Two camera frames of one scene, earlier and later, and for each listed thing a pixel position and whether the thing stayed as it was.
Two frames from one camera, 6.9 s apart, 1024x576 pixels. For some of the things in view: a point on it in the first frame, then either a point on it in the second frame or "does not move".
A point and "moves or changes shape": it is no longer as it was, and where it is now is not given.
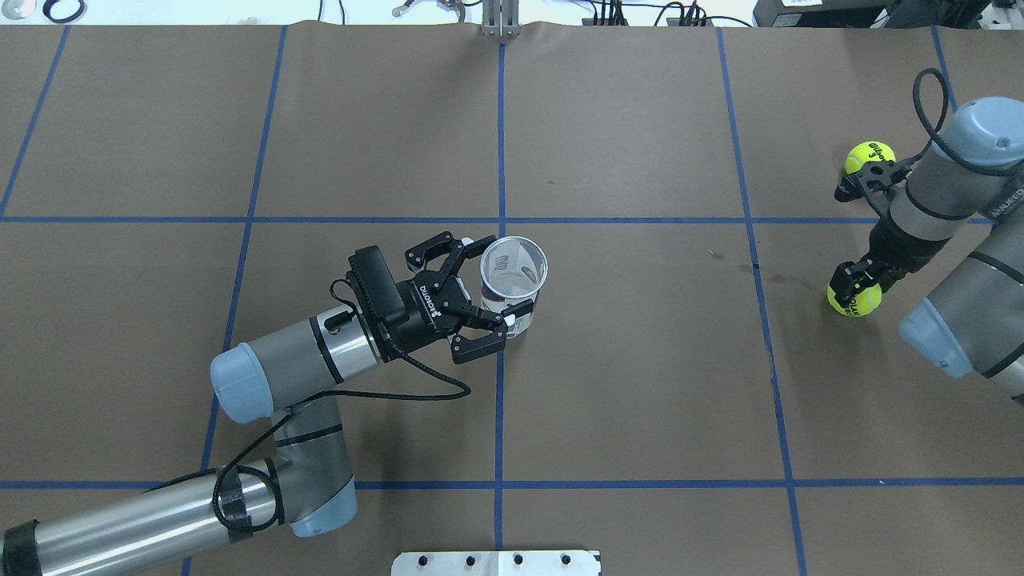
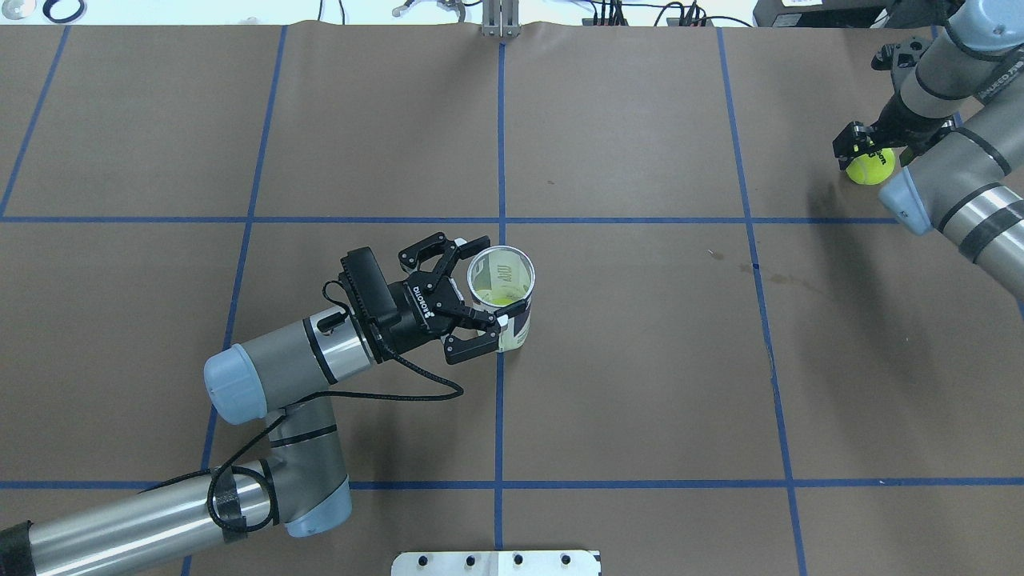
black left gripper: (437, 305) does not move
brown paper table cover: (691, 405) does not move
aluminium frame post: (501, 18) does not move
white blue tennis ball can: (513, 270) moves or changes shape
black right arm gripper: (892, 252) → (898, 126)
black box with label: (822, 14) does not move
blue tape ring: (46, 11) does not move
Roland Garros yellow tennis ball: (861, 304) → (502, 297)
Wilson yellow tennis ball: (866, 152) does not move
